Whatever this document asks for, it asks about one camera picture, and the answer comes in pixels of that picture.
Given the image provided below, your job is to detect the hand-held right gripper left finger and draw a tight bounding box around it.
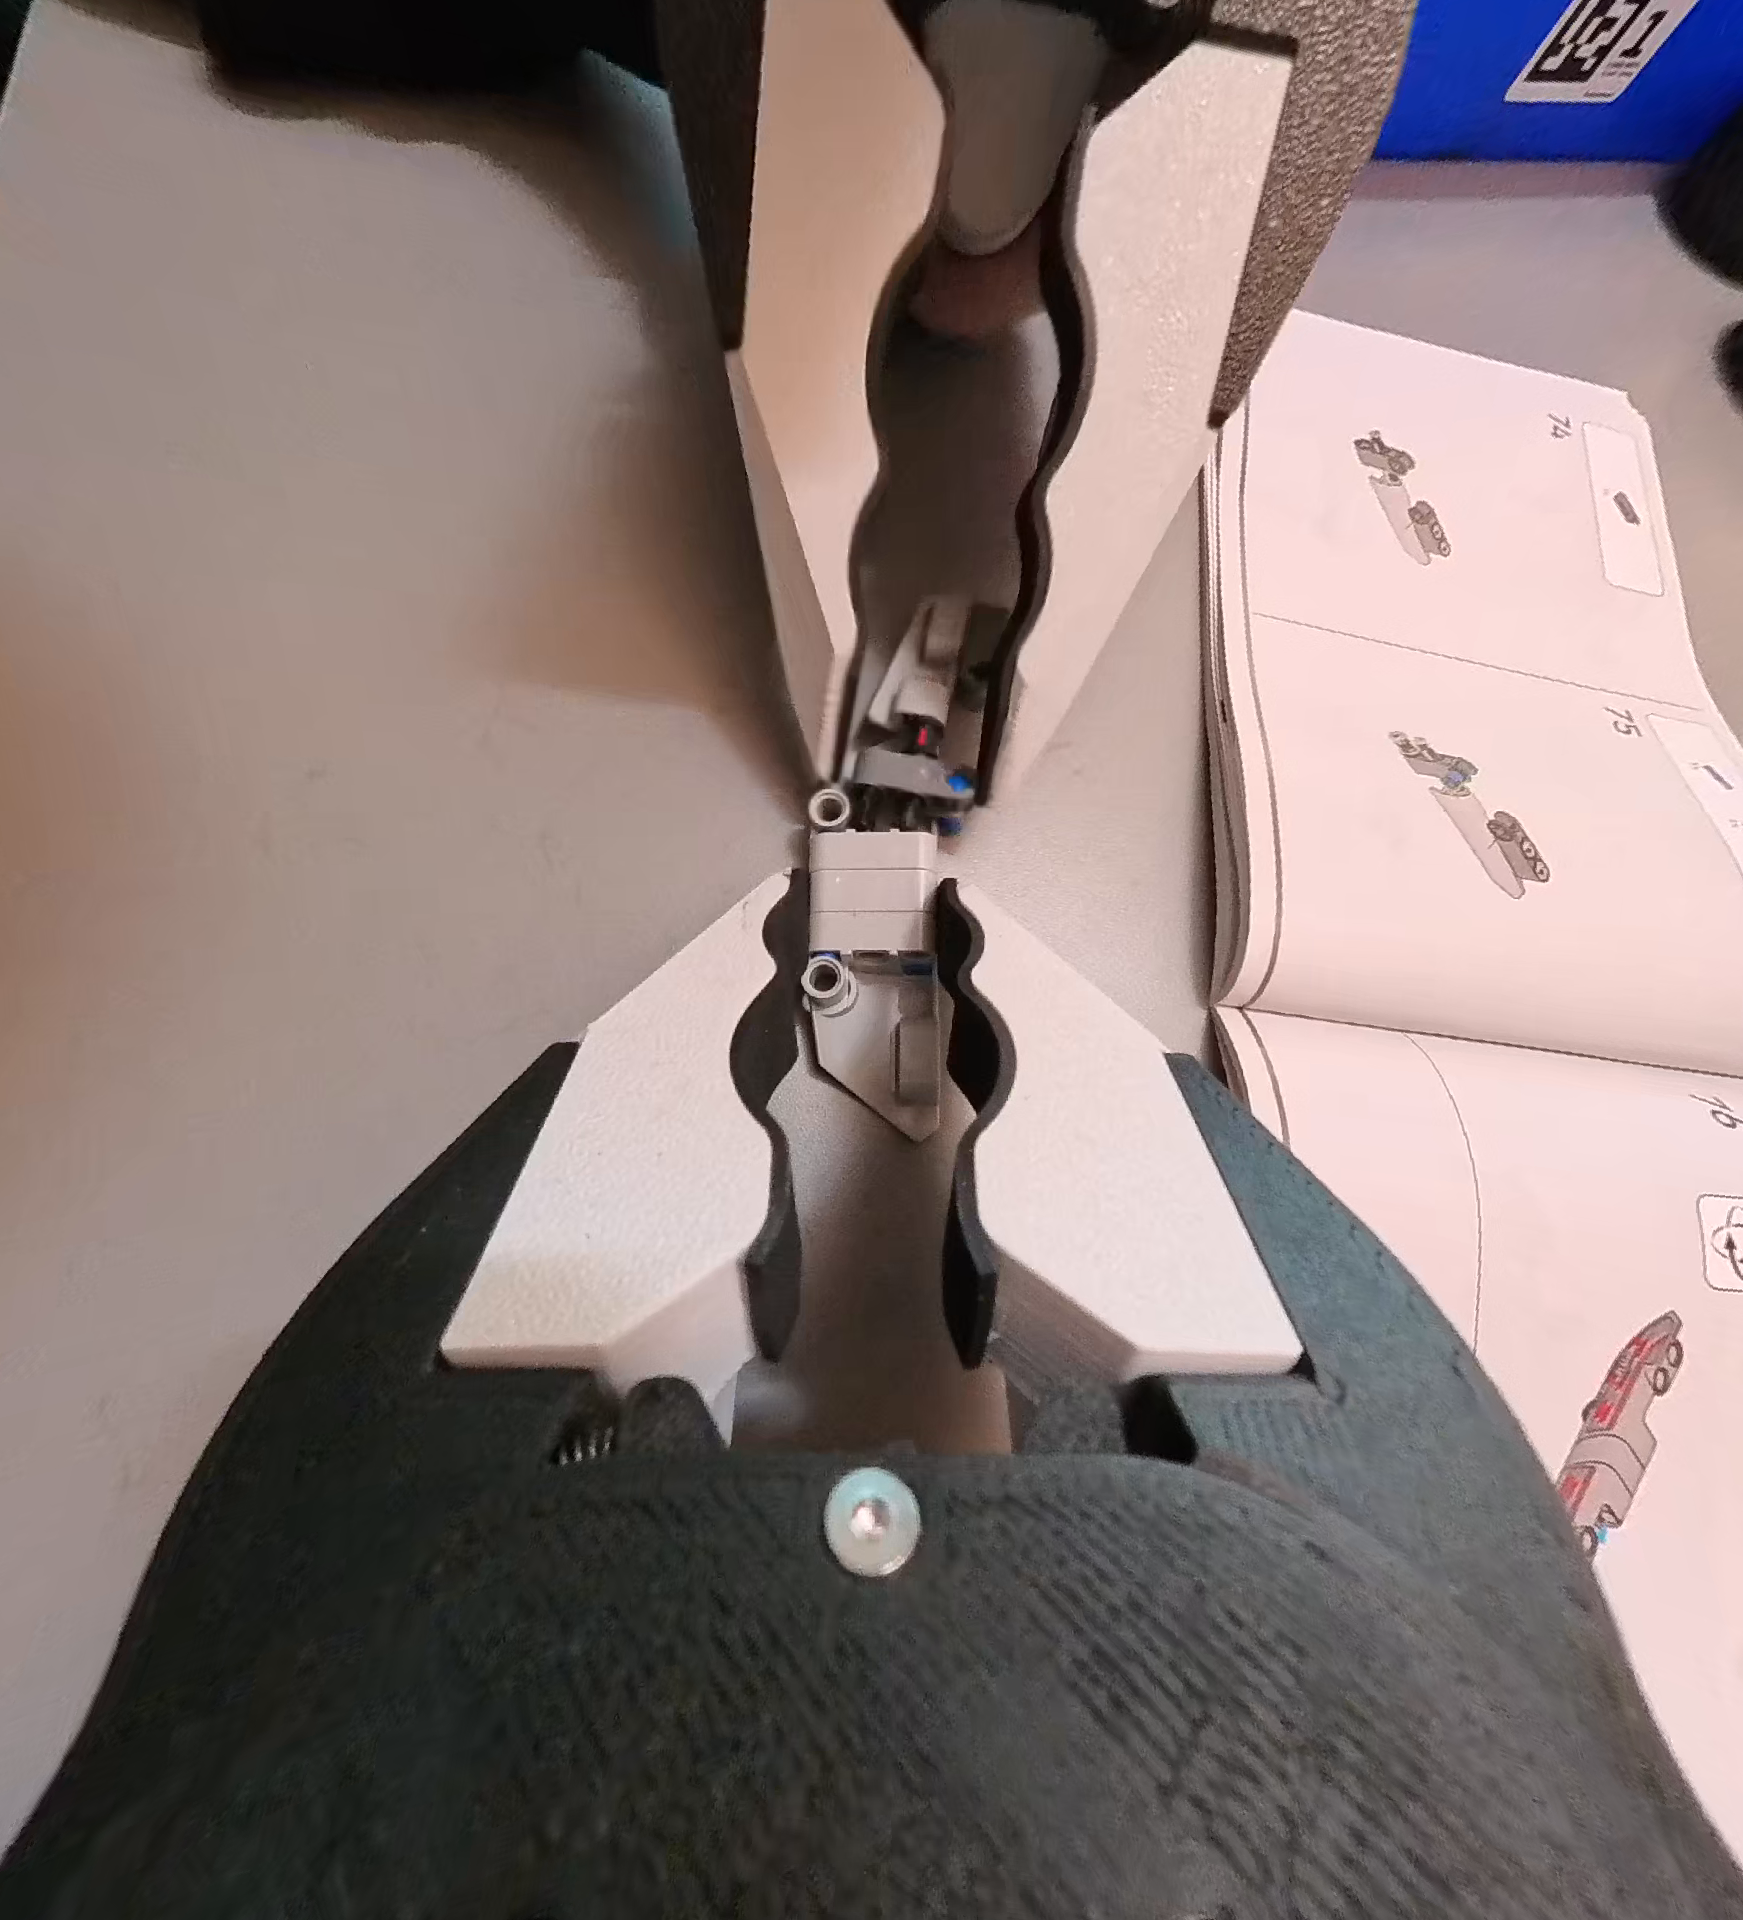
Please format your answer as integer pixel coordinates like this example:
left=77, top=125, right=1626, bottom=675
left=439, top=868, right=812, bottom=1444

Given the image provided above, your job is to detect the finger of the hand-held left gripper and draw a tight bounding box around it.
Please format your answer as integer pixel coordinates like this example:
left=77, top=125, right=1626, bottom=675
left=727, top=0, right=952, bottom=785
left=982, top=23, right=1294, bottom=799

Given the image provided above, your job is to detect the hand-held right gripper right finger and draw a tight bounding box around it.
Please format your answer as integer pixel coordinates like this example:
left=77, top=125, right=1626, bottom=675
left=937, top=881, right=1317, bottom=1444

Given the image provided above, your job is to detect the grey toy brick block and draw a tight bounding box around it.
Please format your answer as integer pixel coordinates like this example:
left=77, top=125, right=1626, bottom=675
left=801, top=785, right=952, bottom=1144

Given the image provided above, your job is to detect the person's left forearm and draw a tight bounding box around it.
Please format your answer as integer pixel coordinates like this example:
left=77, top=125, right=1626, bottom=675
left=198, top=0, right=666, bottom=94

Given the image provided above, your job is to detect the white desk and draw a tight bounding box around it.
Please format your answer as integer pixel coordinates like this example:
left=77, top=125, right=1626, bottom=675
left=0, top=0, right=1734, bottom=1920

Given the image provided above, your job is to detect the blue storage bin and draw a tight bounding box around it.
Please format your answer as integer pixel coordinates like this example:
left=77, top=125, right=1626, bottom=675
left=1374, top=0, right=1743, bottom=165

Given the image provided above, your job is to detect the white printed marker tag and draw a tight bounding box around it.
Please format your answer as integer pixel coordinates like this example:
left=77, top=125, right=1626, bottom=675
left=1500, top=0, right=1679, bottom=106

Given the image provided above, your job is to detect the open instruction booklet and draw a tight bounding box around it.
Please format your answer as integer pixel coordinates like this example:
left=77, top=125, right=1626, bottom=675
left=1205, top=307, right=1743, bottom=1920

